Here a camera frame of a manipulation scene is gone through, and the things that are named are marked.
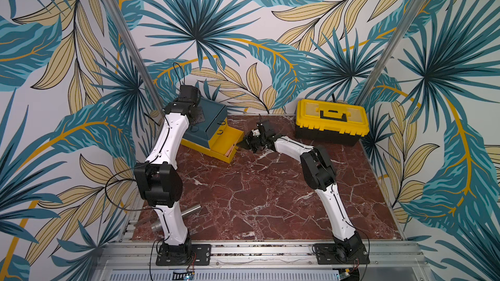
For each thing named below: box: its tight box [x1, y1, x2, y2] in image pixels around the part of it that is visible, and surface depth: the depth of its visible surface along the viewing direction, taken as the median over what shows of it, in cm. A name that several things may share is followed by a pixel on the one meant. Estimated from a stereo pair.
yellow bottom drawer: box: [180, 117, 245, 164], surface depth 102 cm
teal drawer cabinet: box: [182, 97, 228, 149], surface depth 92 cm
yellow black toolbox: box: [294, 98, 370, 147], surface depth 99 cm
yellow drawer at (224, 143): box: [201, 117, 238, 161], surface depth 103 cm
